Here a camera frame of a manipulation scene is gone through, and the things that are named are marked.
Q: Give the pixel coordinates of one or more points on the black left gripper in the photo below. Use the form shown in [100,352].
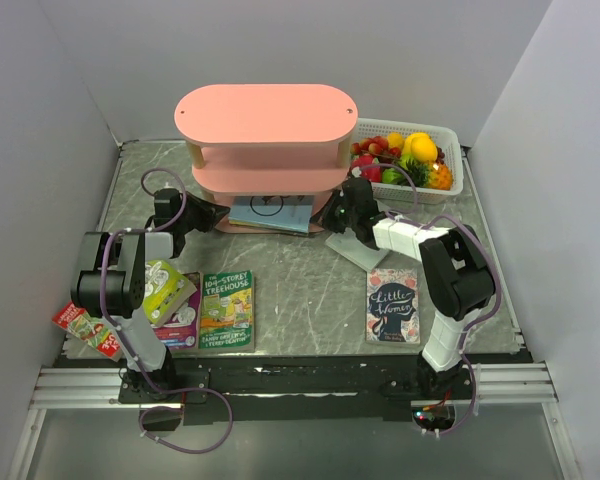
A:
[211,212]

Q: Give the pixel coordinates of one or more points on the red toy cherries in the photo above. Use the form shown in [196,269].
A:
[376,146]

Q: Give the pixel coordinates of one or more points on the pink three-tier shelf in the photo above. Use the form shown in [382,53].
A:
[267,140]

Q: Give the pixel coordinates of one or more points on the white plastic fruit basket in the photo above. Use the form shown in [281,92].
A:
[396,184]

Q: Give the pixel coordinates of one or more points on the light blue book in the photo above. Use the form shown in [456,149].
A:
[282,213]

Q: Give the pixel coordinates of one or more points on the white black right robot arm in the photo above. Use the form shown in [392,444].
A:
[461,278]

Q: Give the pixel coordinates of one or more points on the Wuthering Heights dark blue book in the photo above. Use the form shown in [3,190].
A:
[241,229]

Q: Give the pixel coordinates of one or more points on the aluminium rail frame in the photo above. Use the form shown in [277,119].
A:
[99,388]

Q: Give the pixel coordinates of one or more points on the purple paperback book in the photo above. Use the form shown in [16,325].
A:
[180,332]

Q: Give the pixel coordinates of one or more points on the red Treehouse book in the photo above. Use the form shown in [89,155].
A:
[92,332]

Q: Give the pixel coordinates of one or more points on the black mounting base plate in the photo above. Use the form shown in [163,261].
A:
[262,388]

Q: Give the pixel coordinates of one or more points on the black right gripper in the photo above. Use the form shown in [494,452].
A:
[325,216]

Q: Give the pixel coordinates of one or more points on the toy pineapple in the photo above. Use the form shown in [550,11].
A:
[429,175]

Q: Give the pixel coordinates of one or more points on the green Treehouse book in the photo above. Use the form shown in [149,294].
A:
[227,313]

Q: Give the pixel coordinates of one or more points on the small yellow toy fruit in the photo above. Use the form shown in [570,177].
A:
[395,140]

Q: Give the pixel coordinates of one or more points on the lime green paperback book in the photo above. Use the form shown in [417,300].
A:
[166,290]

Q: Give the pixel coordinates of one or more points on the pink toy dragon fruit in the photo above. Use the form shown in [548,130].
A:
[367,166]

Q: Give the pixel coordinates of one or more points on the grey white book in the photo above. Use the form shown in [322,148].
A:
[349,247]

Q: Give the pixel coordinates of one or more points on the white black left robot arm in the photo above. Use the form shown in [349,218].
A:
[110,285]

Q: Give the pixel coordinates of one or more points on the Little Women book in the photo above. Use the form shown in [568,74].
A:
[392,302]

